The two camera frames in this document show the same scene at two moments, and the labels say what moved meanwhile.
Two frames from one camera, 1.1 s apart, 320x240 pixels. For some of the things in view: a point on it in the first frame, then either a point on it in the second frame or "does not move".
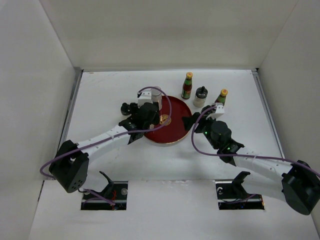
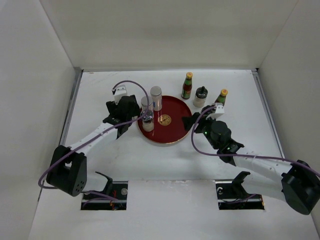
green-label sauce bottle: x=187 y=86 does not move
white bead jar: x=157 y=96 does not move
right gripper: x=188 y=121 does not move
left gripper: x=135 y=109 to x=112 y=107
